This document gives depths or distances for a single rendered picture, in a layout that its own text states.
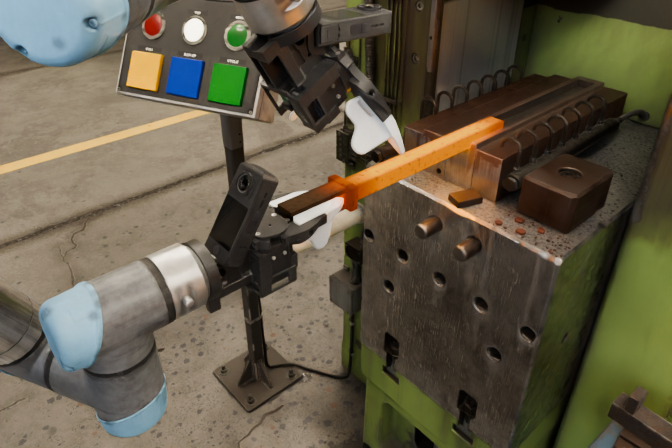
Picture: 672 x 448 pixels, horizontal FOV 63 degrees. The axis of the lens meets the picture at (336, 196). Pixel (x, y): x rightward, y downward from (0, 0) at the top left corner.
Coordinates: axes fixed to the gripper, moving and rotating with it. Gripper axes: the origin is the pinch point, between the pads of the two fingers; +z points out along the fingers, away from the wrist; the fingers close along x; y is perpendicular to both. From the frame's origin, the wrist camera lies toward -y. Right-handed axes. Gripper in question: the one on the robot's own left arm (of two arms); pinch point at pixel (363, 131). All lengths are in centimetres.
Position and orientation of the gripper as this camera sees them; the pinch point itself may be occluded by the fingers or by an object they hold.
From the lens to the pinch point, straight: 71.1
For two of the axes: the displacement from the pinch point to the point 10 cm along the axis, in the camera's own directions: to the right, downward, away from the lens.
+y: -6.5, 7.2, -2.4
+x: 6.6, 3.9, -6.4
